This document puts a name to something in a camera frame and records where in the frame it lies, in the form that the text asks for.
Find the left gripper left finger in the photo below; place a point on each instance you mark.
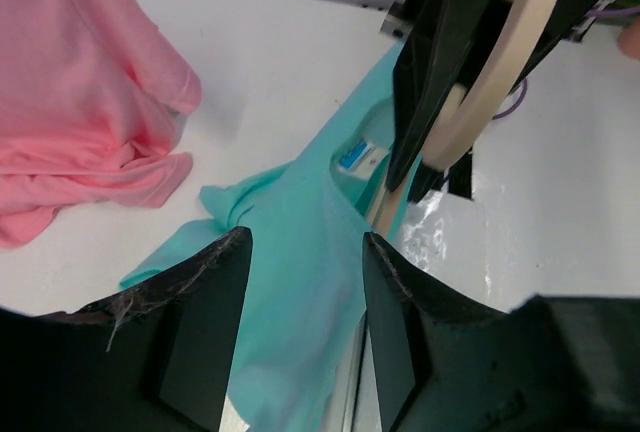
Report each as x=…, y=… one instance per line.
x=154, y=357

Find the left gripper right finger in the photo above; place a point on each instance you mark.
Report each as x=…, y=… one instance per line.
x=445, y=362

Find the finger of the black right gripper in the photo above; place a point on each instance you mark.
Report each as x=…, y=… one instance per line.
x=442, y=35

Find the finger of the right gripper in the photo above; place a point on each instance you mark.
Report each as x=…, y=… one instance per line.
x=569, y=19

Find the tan wooden hanger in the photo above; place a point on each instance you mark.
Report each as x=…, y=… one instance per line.
x=505, y=41

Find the teal t shirt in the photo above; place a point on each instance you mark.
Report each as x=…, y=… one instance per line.
x=304, y=296

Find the pink t shirt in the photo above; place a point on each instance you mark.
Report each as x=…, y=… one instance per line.
x=90, y=96

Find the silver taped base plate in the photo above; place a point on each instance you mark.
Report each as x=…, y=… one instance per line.
x=443, y=235

